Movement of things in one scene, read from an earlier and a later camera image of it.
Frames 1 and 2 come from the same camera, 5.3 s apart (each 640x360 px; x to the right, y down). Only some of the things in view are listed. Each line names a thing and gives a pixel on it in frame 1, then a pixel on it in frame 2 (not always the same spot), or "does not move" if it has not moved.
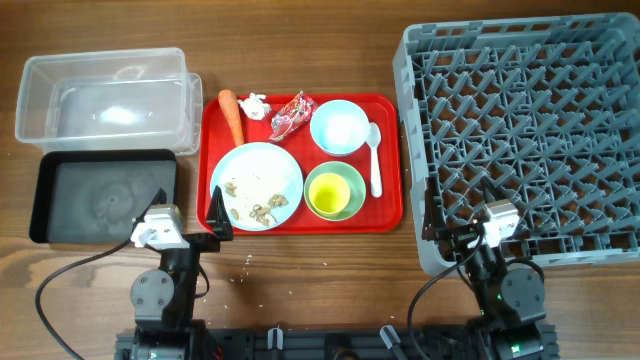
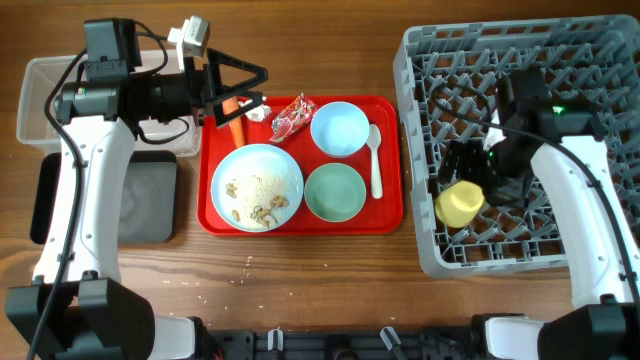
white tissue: (253, 106) does not move
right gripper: (460, 235) → (473, 167)
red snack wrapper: (298, 111) does not move
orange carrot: (228, 101) does not move
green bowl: (354, 181) does not move
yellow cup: (329, 194) → (458, 204)
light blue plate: (261, 185) does not move
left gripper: (220, 227) → (199, 85)
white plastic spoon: (374, 139) does not move
